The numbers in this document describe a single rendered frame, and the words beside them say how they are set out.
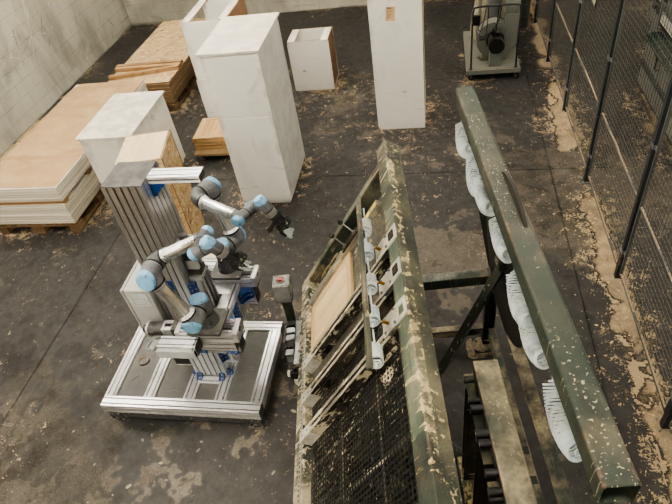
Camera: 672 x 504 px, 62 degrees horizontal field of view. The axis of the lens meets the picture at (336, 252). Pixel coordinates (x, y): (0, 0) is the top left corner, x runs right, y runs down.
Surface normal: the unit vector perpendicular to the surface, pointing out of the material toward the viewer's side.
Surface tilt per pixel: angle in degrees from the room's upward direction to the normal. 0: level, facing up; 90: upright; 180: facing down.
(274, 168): 90
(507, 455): 0
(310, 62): 90
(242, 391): 0
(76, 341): 0
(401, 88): 90
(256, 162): 90
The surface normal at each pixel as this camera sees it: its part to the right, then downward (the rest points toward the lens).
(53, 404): -0.13, -0.73
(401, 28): -0.13, 0.69
